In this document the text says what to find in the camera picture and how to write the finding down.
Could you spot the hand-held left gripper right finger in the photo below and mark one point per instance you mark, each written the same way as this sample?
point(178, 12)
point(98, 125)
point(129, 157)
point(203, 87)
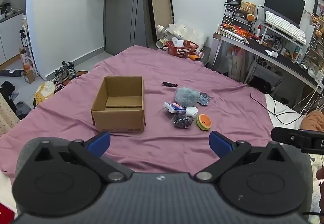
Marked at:
point(219, 144)

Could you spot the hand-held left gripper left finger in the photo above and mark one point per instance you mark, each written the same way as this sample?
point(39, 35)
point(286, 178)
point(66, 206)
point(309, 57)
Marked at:
point(99, 142)

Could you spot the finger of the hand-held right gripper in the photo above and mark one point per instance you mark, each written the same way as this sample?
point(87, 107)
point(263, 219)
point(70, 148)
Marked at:
point(284, 136)

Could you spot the burger plush toy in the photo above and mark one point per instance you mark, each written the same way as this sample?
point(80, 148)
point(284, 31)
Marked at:
point(203, 122)

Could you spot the brown cardboard box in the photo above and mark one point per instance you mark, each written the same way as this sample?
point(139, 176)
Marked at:
point(119, 115)

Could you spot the white soft pouch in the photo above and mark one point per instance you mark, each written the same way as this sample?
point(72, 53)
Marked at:
point(191, 111)

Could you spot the black soft packet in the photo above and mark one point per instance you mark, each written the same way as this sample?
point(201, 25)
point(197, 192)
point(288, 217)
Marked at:
point(181, 122)

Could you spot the blue white tissue pack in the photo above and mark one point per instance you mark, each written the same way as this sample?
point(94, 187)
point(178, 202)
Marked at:
point(174, 107)

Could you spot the blue-grey fluffy plush toy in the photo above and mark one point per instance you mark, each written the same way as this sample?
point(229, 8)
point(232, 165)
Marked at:
point(186, 96)

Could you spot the brown cloth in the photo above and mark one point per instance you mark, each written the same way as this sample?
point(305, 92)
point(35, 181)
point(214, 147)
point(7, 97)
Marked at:
point(313, 119)

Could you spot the white bedding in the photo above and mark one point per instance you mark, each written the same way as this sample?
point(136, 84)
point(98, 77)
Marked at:
point(281, 110)

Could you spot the pink bed sheet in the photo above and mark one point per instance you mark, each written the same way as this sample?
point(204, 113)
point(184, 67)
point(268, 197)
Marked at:
point(76, 95)

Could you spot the dark printed cloth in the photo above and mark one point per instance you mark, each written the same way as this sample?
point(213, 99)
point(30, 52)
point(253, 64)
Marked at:
point(59, 86)

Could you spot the round brown rug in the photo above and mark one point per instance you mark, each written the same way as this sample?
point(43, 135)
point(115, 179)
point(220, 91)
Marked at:
point(82, 73)

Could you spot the yellow white bag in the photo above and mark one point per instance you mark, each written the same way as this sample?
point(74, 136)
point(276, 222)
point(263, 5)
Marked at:
point(44, 92)

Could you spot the black top desk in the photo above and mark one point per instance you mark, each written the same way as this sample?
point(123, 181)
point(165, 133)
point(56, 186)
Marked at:
point(283, 60)

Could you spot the grey furry cloth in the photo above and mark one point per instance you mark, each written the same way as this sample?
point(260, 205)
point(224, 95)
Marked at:
point(23, 108)

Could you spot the paper bag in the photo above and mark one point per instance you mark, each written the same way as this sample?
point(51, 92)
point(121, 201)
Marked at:
point(236, 62)

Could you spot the orange bottle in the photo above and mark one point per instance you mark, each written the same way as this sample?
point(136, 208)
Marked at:
point(194, 57)

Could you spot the small white bottle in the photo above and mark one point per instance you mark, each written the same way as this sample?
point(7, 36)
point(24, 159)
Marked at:
point(200, 53)

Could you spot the small open cardboard box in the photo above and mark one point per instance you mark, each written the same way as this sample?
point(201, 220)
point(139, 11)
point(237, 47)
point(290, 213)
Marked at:
point(29, 77)

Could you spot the cream pegboard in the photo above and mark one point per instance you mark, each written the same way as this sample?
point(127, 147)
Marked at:
point(6, 117)

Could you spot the red plastic basket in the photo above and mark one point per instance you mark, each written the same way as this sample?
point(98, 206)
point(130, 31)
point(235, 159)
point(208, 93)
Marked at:
point(186, 50)

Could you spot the black cloth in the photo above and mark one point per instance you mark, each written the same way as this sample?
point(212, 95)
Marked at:
point(7, 95)

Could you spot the white monitor riser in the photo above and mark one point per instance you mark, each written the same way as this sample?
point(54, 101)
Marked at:
point(264, 29)

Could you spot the white keyboard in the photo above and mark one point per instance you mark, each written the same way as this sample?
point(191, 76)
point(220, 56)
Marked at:
point(284, 26)

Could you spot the orange white carton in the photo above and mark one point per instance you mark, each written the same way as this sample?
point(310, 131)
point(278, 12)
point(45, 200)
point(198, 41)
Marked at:
point(24, 59)

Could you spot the flat black garment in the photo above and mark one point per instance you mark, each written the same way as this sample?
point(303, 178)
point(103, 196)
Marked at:
point(11, 73)

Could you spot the white plastic bag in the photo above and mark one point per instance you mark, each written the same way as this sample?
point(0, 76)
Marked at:
point(189, 33)

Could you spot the paper cup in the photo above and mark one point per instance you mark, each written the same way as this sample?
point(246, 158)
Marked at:
point(161, 43)

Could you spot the white floor rack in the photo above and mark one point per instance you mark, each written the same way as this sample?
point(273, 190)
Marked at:
point(29, 42)

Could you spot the orange round plush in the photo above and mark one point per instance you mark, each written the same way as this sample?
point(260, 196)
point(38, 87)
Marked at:
point(250, 17)

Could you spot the clear water bottle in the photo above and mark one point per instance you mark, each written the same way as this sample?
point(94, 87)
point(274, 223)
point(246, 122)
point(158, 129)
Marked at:
point(164, 33)

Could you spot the grey door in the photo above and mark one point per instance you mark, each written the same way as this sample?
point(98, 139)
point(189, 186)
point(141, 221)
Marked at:
point(121, 19)

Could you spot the grey drawer organizer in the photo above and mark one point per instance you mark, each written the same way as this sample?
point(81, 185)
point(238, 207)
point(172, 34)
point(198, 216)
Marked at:
point(234, 16)

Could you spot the black computer monitor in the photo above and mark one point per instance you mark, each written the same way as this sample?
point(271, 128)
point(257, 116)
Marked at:
point(283, 2)

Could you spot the wicker basket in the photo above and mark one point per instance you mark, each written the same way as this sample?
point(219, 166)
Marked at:
point(248, 7)

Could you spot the flat cardboard box lid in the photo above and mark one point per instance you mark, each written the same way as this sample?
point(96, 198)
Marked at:
point(162, 11)

